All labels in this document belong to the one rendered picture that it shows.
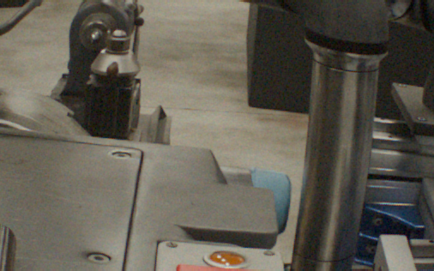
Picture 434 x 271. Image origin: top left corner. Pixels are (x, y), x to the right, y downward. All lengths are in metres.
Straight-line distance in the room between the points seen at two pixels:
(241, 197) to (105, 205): 0.10
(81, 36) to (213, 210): 1.45
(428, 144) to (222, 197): 0.74
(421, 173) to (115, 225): 0.85
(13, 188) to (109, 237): 0.10
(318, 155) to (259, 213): 0.42
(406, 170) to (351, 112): 0.37
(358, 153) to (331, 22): 0.15
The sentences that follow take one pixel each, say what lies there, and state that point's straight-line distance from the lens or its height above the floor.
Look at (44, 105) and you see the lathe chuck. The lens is 1.05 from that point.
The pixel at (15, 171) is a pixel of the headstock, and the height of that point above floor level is 1.25.
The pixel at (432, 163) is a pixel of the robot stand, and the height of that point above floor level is 1.09.
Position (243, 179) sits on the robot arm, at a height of 1.11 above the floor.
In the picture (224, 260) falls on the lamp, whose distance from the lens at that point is 0.65.
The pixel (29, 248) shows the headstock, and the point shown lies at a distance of 0.64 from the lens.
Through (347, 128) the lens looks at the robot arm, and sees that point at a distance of 1.13.
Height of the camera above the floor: 1.51
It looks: 16 degrees down
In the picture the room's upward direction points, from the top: 6 degrees clockwise
